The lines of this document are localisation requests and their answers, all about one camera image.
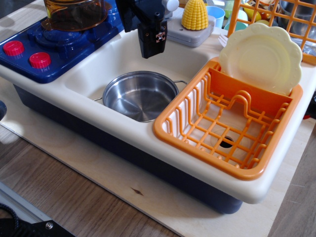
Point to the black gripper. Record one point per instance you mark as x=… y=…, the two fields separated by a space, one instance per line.
x=148 y=17

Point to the stainless steel pan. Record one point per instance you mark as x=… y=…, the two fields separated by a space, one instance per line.
x=140 y=95

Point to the orange plastic drying rack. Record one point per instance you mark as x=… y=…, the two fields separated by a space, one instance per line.
x=226 y=123

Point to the grey faucet base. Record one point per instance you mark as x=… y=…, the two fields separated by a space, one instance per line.
x=177 y=33

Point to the yellow toy corn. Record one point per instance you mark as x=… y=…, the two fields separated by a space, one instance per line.
x=195 y=16

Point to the light blue plastic cup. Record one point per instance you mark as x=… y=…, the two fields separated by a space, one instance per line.
x=217 y=13

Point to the white plastic fork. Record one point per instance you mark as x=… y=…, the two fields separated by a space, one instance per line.
x=222 y=40

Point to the amber transparent pot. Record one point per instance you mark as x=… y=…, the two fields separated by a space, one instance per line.
x=74 y=15

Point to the cream scalloped plastic plate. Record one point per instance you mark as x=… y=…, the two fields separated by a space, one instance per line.
x=264 y=57

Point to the red stove knob right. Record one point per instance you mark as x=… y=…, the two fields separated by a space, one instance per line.
x=40 y=60

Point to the red stove knob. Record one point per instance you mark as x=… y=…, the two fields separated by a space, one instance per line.
x=40 y=60
x=13 y=48

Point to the blue toy stove top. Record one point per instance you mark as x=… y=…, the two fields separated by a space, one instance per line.
x=66 y=49

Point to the red stove knob left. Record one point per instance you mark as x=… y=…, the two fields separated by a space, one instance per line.
x=13 y=48

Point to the plywood base board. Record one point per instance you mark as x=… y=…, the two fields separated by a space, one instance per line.
x=94 y=193

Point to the orange wire basket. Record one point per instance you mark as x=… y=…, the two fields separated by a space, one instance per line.
x=297 y=17

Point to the black bracket with screw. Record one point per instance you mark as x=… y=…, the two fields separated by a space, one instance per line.
x=16 y=227

